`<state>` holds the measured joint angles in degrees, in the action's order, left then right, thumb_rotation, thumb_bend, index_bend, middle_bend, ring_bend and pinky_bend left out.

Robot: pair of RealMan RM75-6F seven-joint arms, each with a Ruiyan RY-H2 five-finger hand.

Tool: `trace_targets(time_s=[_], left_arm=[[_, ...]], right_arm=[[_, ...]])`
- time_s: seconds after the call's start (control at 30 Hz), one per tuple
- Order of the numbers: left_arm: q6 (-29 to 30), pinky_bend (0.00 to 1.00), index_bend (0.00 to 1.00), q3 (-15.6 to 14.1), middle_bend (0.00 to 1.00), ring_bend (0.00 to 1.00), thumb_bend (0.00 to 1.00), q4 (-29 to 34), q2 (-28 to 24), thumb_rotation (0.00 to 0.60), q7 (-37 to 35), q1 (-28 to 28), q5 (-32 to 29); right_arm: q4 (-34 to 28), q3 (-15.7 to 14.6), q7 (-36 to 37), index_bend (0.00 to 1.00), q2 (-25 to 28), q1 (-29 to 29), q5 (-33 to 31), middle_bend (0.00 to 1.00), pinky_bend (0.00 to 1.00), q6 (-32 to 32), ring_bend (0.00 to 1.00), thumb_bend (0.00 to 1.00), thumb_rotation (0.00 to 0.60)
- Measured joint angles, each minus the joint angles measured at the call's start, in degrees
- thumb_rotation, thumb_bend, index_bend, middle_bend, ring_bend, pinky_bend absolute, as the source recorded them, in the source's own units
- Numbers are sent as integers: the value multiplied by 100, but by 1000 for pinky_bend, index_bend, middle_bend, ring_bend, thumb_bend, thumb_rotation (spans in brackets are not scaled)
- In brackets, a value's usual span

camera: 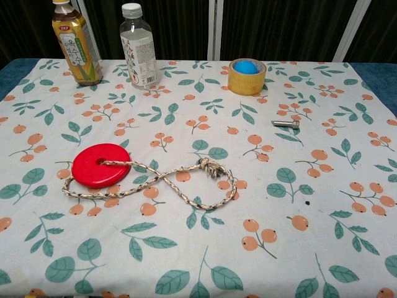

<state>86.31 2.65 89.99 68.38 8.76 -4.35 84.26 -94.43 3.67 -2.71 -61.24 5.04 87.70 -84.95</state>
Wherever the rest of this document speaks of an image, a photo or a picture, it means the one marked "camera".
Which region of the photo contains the silver metal bolt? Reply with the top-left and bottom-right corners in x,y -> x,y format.
272,120 -> 301,130

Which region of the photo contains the floral print tablecloth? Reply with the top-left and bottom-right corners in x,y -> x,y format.
0,58 -> 397,298

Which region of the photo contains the yellow packing tape roll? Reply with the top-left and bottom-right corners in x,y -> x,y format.
228,57 -> 268,96

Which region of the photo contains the blue ball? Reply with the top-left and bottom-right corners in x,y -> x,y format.
233,60 -> 259,75

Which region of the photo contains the red plastic disc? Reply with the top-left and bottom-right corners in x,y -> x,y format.
71,143 -> 133,189

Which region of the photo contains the clear plastic water bottle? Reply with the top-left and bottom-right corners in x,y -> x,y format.
119,2 -> 161,90

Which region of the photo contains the yellow corn tea bottle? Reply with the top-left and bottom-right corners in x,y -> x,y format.
51,0 -> 104,86

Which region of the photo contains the braided beige rope loop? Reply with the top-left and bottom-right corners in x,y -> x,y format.
61,157 -> 238,211

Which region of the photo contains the white folding screen frame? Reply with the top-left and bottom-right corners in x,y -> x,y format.
207,0 -> 372,62

